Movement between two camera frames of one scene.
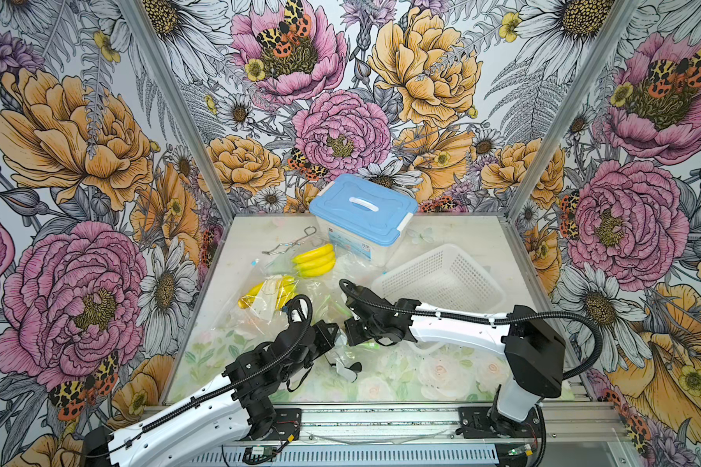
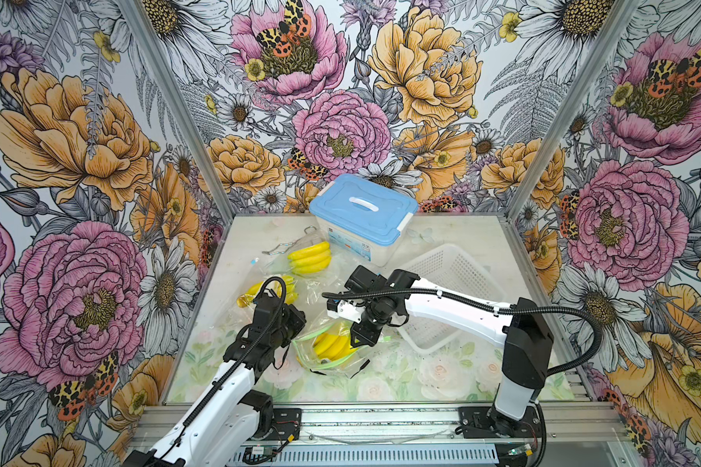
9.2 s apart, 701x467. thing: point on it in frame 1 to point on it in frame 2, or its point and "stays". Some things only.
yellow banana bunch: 315,263 stays
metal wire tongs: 282,247 stays
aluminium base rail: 427,435 stays
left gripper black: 325,341 to 297,320
